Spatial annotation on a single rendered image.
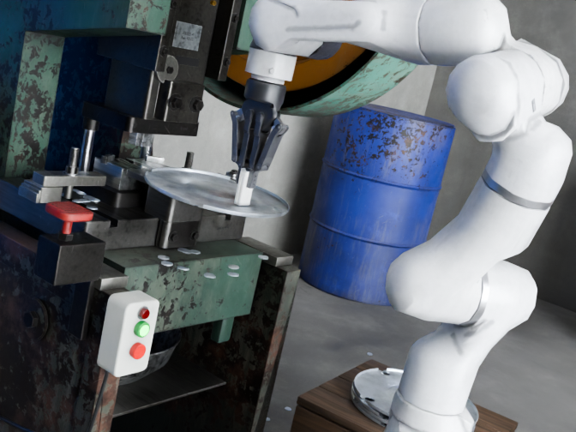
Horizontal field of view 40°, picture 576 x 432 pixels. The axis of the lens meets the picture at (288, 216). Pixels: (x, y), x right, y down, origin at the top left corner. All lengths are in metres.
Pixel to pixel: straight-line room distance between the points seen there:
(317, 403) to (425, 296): 0.66
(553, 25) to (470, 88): 3.70
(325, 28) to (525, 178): 0.39
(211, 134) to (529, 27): 2.09
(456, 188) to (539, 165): 3.81
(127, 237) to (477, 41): 0.77
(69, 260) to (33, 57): 0.54
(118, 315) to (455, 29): 0.71
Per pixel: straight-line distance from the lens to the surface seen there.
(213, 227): 1.75
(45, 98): 1.79
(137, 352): 1.40
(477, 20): 1.19
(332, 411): 1.79
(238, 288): 1.74
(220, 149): 3.65
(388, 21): 1.25
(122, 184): 1.67
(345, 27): 1.26
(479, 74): 1.12
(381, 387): 1.91
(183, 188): 1.55
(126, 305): 1.36
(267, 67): 1.46
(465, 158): 4.93
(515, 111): 1.13
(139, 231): 1.60
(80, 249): 1.37
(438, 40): 1.21
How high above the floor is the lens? 1.10
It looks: 12 degrees down
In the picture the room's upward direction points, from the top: 13 degrees clockwise
